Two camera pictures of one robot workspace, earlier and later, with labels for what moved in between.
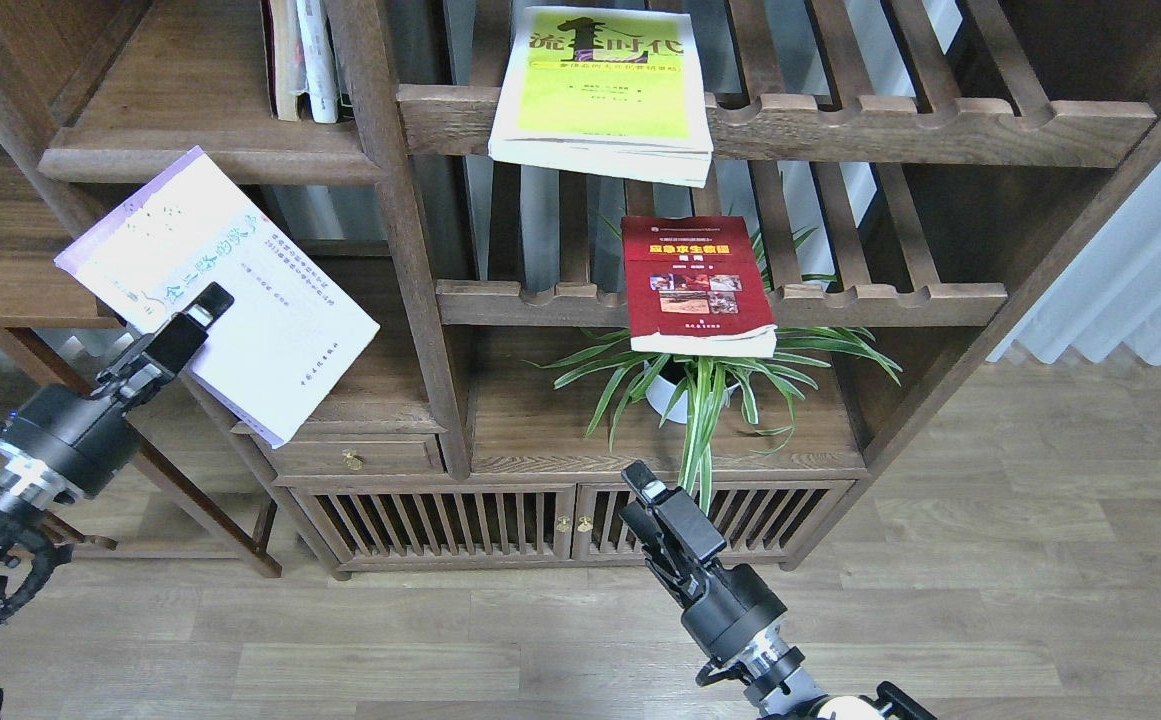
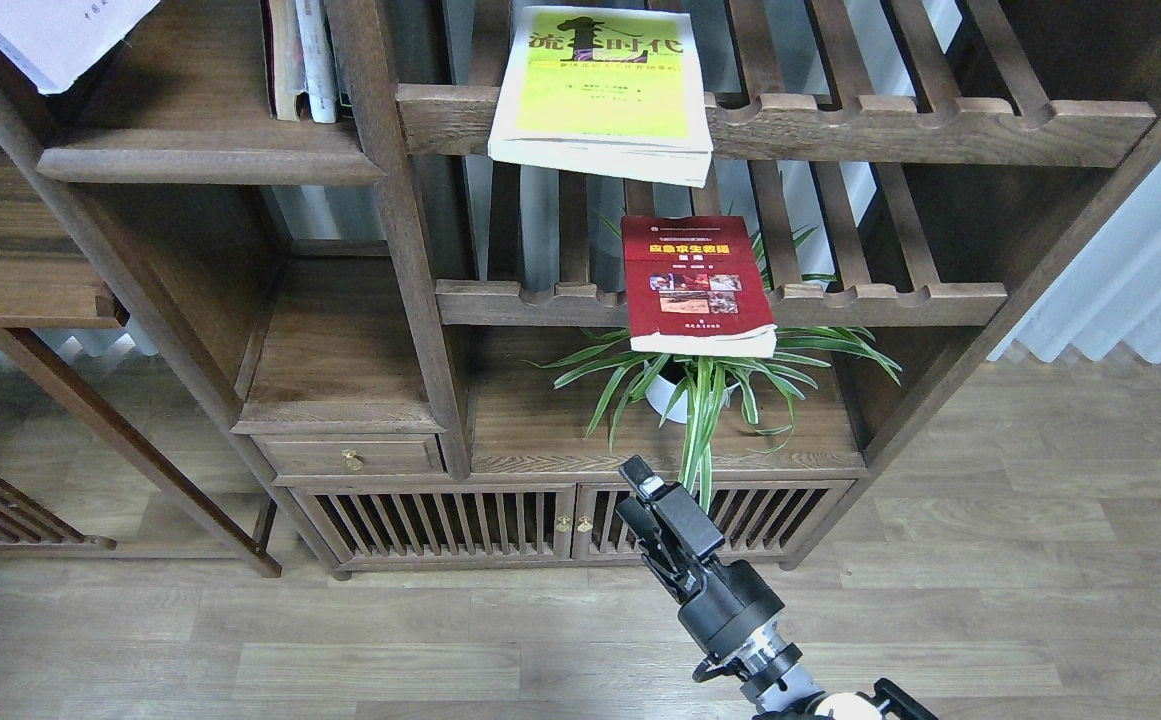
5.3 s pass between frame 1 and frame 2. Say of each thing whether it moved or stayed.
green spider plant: stayed
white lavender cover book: moved
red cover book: stayed
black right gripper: stayed
